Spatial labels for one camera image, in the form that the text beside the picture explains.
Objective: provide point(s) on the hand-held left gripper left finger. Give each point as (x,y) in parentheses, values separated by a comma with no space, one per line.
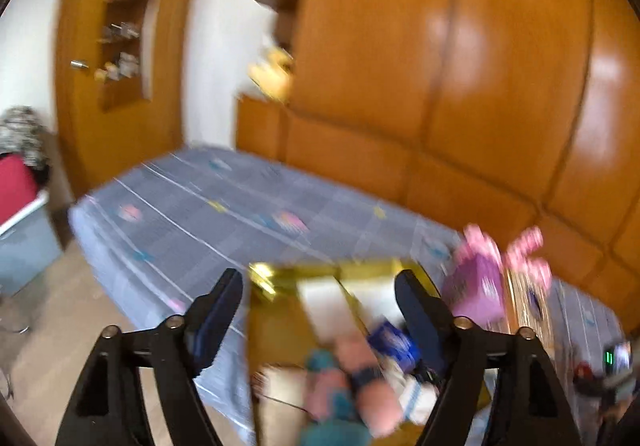
(215,326)

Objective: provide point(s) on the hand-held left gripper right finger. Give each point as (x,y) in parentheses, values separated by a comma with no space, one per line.
(420,321)

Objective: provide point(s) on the blue white packet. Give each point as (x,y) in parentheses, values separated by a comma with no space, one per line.
(392,343)

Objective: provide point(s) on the pink sock with navy band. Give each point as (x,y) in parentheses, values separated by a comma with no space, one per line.
(380,401)

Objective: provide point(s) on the blue plush toy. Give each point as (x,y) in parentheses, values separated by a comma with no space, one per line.
(330,436)

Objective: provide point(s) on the purple cardboard box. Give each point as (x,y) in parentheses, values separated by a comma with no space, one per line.
(475,286)

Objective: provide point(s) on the ornate gold tissue box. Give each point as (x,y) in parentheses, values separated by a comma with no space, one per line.
(530,306)

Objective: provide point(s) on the grey checked bed sheet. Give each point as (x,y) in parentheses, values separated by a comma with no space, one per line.
(200,206)

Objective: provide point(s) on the pink spotted giraffe plush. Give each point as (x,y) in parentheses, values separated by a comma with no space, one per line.
(525,246)

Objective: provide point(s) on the grey storage box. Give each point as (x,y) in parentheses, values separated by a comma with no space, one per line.
(30,251)

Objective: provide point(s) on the red cushion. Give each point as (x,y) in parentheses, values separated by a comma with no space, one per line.
(15,191)

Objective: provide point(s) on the wooden wardrobe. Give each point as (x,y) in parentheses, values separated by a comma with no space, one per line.
(450,76)

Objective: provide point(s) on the yellow plush toy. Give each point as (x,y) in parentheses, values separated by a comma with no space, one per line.
(272,73)

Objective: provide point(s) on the black white patterned cloth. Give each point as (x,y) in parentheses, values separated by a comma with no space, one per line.
(22,131)

